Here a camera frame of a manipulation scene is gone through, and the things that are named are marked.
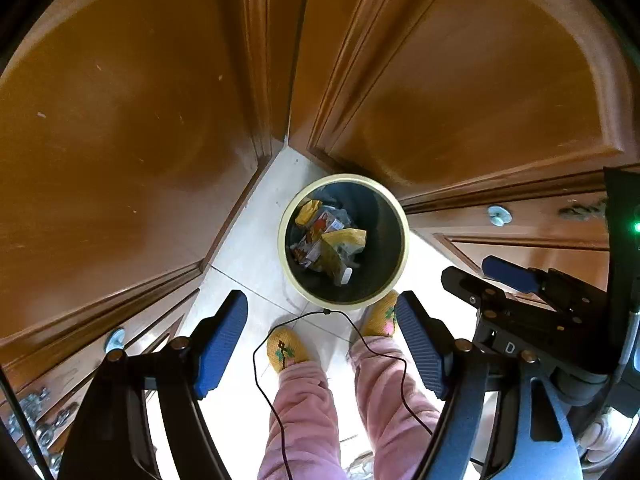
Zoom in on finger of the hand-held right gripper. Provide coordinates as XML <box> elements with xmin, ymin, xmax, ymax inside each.
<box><xmin>481</xmin><ymin>254</ymin><xmax>609</xmax><ymax>312</ymax></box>
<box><xmin>441</xmin><ymin>266</ymin><xmax>551</xmax><ymax>322</ymax></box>

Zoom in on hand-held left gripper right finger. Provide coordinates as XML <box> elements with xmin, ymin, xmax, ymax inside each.
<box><xmin>395</xmin><ymin>290</ymin><xmax>586</xmax><ymax>480</ymax></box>

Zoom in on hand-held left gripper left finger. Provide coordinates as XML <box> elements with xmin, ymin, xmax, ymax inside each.
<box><xmin>57</xmin><ymin>289</ymin><xmax>249</xmax><ymax>480</ymax></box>

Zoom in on round cream trash bin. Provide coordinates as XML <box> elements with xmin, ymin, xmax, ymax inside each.
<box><xmin>277</xmin><ymin>173</ymin><xmax>412</xmax><ymax>307</ymax></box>

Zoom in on large yellow snack bag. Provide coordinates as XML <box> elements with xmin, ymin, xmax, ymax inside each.
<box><xmin>321</xmin><ymin>228</ymin><xmax>368</xmax><ymax>281</ymax></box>

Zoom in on red printed snack packet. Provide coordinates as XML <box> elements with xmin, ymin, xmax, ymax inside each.
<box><xmin>292</xmin><ymin>207</ymin><xmax>351</xmax><ymax>271</ymax></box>

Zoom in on small yellow snack packet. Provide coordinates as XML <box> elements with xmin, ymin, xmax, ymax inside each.
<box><xmin>295</xmin><ymin>200</ymin><xmax>323</xmax><ymax>227</ymax></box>

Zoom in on brown wooden drawer front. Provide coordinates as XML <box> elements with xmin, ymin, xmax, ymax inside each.
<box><xmin>0</xmin><ymin>260</ymin><xmax>201</xmax><ymax>463</ymax></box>
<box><xmin>400</xmin><ymin>167</ymin><xmax>616</xmax><ymax>311</ymax></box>

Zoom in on yellow knit slipper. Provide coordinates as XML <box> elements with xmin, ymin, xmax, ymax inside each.
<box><xmin>266</xmin><ymin>326</ymin><xmax>308</xmax><ymax>373</ymax></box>
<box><xmin>361</xmin><ymin>290</ymin><xmax>399</xmax><ymax>338</ymax></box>

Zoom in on pink pants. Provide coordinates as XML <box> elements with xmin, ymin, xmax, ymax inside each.
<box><xmin>257</xmin><ymin>335</ymin><xmax>443</xmax><ymax>480</ymax></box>

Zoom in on brown wooden cabinet door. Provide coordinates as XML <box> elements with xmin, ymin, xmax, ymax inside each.
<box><xmin>0</xmin><ymin>0</ymin><xmax>312</xmax><ymax>343</ymax></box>
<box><xmin>289</xmin><ymin>0</ymin><xmax>640</xmax><ymax>206</ymax></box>

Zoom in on ornate metal drawer handle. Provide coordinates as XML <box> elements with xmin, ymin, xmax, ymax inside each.
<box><xmin>560</xmin><ymin>199</ymin><xmax>608</xmax><ymax>221</ymax></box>
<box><xmin>10</xmin><ymin>387</ymin><xmax>76</xmax><ymax>466</ymax></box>

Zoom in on thin black cable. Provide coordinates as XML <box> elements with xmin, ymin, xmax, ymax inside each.
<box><xmin>253</xmin><ymin>309</ymin><xmax>434</xmax><ymax>480</ymax></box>

